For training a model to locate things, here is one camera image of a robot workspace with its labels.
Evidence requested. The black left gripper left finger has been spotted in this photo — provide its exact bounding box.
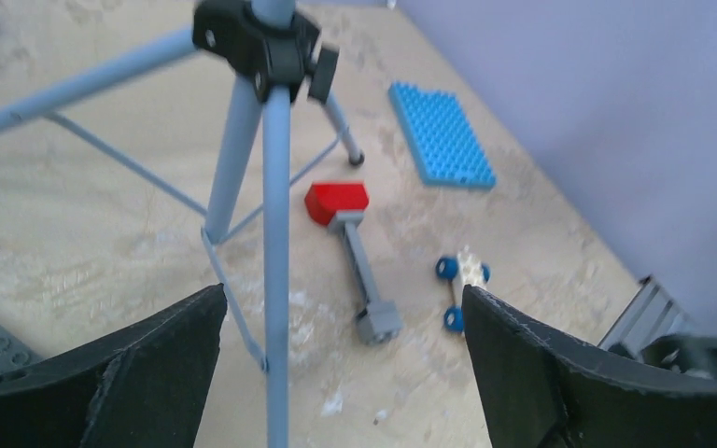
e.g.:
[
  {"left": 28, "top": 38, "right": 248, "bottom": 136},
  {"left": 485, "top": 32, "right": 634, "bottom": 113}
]
[{"left": 0, "top": 285, "right": 228, "bottom": 447}]

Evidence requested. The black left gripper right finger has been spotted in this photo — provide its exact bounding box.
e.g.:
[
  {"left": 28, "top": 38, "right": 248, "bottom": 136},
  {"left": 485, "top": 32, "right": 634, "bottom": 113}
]
[{"left": 462, "top": 287, "right": 717, "bottom": 447}]

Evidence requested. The light blue music stand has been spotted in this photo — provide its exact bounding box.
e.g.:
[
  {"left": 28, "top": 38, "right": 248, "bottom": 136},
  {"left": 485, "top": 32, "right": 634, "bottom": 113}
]
[{"left": 0, "top": 1, "right": 364, "bottom": 447}]

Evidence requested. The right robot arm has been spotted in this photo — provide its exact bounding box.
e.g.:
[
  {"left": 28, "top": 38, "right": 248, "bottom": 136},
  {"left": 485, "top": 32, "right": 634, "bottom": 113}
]
[{"left": 640, "top": 333, "right": 717, "bottom": 380}]

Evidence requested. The white blue toy car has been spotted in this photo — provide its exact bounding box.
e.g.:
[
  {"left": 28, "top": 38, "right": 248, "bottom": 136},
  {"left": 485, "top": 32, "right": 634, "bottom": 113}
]
[{"left": 435, "top": 245, "right": 491, "bottom": 334}]

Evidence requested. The light blue building baseplate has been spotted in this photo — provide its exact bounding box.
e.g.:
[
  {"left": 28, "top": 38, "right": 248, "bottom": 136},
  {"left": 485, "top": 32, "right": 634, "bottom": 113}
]
[{"left": 387, "top": 81, "right": 497, "bottom": 190}]

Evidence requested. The red grey toy hammer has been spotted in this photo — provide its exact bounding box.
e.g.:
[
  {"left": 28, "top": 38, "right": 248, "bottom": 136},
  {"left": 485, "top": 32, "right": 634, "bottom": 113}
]
[{"left": 304, "top": 182, "right": 403, "bottom": 345}]

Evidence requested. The aluminium side rail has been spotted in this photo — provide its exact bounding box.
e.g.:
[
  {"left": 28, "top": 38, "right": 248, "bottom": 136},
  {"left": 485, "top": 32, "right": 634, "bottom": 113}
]
[{"left": 597, "top": 275, "right": 697, "bottom": 359}]

